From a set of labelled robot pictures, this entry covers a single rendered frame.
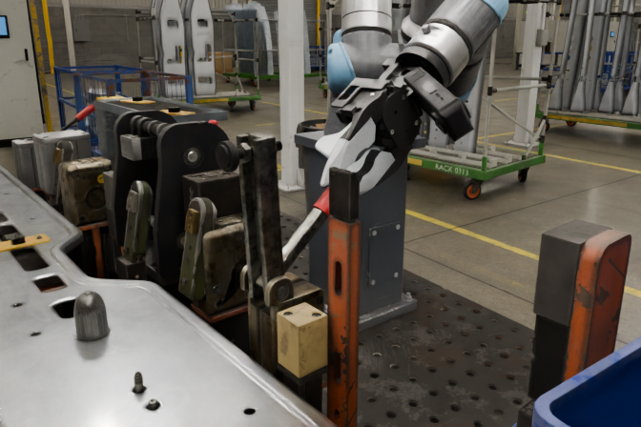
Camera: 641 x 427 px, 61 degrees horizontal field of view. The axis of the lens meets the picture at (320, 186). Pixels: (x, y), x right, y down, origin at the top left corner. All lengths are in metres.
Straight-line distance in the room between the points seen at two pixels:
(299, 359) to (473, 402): 0.58
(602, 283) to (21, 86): 7.52
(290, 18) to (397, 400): 4.00
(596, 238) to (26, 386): 0.49
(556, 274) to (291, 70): 4.45
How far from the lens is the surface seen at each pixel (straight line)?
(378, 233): 1.16
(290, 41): 4.73
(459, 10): 0.73
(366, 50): 0.81
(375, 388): 1.05
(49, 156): 1.25
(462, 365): 1.14
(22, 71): 7.68
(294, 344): 0.50
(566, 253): 0.34
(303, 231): 0.58
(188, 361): 0.58
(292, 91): 4.75
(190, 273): 0.73
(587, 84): 8.52
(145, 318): 0.67
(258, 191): 0.52
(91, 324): 0.63
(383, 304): 1.25
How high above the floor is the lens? 1.31
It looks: 15 degrees down
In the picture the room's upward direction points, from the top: straight up
